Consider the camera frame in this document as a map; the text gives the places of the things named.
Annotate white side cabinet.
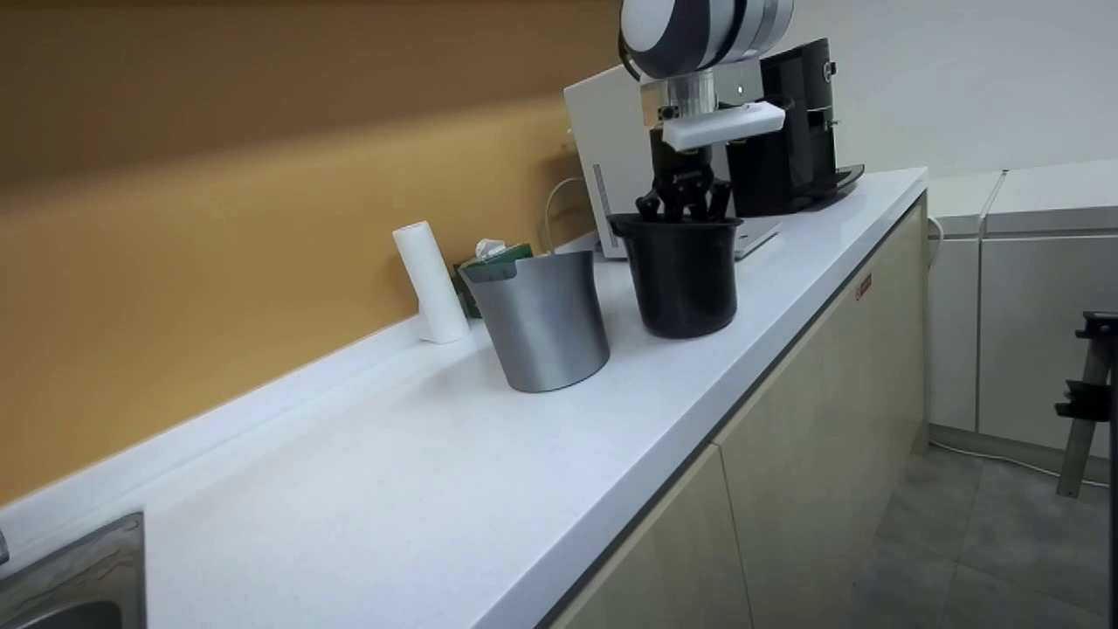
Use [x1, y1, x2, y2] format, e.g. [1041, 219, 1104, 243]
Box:
[929, 160, 1118, 451]

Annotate beige cabinet doors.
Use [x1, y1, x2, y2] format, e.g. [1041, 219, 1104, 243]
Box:
[546, 205, 926, 629]

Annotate green tissue box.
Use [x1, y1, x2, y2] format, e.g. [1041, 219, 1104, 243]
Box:
[451, 238, 536, 319]

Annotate grey metal bin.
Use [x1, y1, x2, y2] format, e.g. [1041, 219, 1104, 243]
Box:
[460, 252, 611, 391]

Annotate black coffee machine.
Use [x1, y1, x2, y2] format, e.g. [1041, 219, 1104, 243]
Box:
[727, 40, 863, 217]

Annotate black camera tripod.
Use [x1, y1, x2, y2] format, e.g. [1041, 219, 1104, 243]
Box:
[1053, 309, 1118, 501]

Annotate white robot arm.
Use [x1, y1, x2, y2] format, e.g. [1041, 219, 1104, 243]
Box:
[620, 0, 797, 225]

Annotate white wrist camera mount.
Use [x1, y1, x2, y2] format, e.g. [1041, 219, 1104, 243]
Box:
[660, 102, 786, 149]

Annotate white board behind arm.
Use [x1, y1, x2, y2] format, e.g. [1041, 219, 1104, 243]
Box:
[563, 62, 764, 259]

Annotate steel sink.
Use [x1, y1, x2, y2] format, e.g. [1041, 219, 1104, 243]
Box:
[0, 510, 147, 629]

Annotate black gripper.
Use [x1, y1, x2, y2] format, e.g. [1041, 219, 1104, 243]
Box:
[637, 128, 730, 225]

